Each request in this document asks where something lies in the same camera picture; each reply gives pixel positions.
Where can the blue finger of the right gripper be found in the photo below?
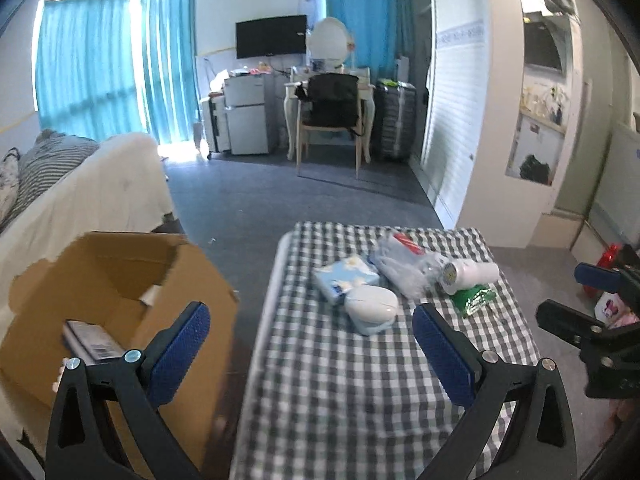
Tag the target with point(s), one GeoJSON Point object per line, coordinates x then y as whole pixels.
{"type": "Point", "coordinates": [598, 278]}

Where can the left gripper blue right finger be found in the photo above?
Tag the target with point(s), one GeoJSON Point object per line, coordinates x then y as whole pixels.
{"type": "Point", "coordinates": [539, 442]}

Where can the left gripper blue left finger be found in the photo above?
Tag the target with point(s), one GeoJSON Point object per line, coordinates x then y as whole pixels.
{"type": "Point", "coordinates": [83, 442]}

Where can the green snack packet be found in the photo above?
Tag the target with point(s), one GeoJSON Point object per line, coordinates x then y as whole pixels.
{"type": "Point", "coordinates": [469, 301]}

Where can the cardboard box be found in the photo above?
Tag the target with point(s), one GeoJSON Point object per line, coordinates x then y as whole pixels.
{"type": "Point", "coordinates": [132, 285]}

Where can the white lint shaver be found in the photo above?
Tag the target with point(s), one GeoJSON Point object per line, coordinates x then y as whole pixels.
{"type": "Point", "coordinates": [463, 274]}

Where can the white computer mouse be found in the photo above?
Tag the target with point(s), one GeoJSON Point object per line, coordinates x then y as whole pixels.
{"type": "Point", "coordinates": [371, 308]}

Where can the clear cotton swab jar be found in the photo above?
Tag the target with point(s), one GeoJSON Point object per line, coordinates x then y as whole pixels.
{"type": "Point", "coordinates": [409, 267]}

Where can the blue tissue pack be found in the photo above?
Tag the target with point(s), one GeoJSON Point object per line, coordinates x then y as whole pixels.
{"type": "Point", "coordinates": [335, 280]}

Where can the red fire extinguisher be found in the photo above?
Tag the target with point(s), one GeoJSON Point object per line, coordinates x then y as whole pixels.
{"type": "Point", "coordinates": [606, 261]}

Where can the white cartoon bag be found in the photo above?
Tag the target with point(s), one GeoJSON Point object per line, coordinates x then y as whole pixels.
{"type": "Point", "coordinates": [611, 310]}

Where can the white louvered wardrobe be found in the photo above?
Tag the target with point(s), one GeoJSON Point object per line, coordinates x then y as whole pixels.
{"type": "Point", "coordinates": [499, 133]}

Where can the white covered sofa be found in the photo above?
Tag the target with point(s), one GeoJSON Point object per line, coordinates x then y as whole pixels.
{"type": "Point", "coordinates": [121, 187]}

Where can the grey checked blanket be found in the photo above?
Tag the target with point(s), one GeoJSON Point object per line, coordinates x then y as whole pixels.
{"type": "Point", "coordinates": [53, 156]}

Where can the floral pillow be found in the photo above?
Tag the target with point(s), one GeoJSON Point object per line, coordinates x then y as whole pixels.
{"type": "Point", "coordinates": [9, 182]}

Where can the dark drawer tower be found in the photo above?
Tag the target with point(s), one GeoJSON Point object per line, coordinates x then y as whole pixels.
{"type": "Point", "coordinates": [394, 126]}

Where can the silver mini fridge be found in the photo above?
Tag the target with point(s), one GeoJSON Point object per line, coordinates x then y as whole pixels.
{"type": "Point", "coordinates": [246, 100]}

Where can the blue curtains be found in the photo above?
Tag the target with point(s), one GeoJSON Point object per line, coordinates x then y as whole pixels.
{"type": "Point", "coordinates": [107, 67]}

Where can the wooden chair with black bag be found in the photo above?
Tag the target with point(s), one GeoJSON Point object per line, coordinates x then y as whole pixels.
{"type": "Point", "coordinates": [329, 102]}

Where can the white vanity desk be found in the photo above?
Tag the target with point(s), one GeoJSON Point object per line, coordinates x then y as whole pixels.
{"type": "Point", "coordinates": [366, 94]}

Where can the round vanity mirror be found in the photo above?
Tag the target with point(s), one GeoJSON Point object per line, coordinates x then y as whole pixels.
{"type": "Point", "coordinates": [329, 42]}

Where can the black television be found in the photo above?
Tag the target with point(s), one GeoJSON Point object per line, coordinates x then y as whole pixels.
{"type": "Point", "coordinates": [282, 35]}

